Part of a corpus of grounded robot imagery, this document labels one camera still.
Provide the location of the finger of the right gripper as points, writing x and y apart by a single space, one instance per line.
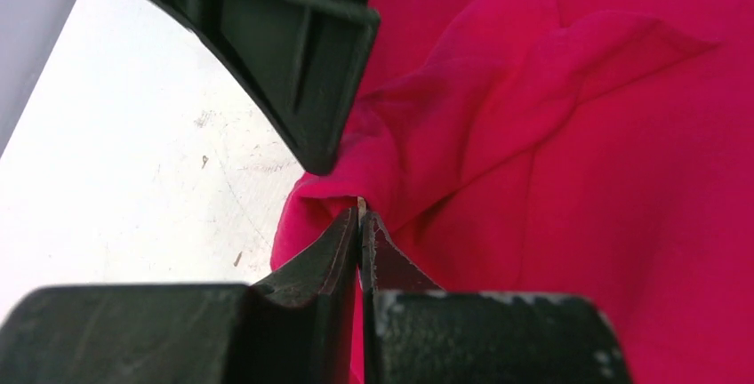
300 61

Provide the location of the red t-shirt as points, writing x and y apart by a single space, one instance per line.
597 147

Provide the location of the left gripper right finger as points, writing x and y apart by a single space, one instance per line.
417 332

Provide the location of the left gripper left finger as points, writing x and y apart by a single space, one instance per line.
293 326

